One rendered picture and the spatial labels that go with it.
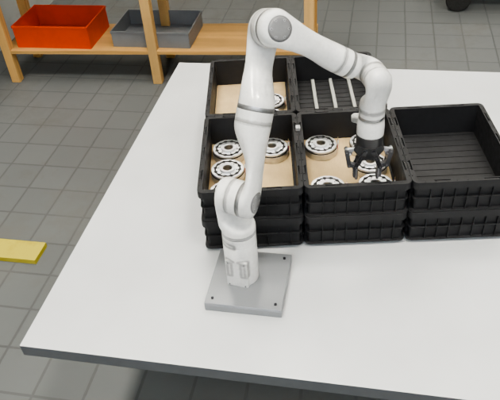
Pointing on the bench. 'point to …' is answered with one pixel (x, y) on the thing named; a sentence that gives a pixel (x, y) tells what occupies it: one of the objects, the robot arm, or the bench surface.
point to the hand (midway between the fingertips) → (366, 173)
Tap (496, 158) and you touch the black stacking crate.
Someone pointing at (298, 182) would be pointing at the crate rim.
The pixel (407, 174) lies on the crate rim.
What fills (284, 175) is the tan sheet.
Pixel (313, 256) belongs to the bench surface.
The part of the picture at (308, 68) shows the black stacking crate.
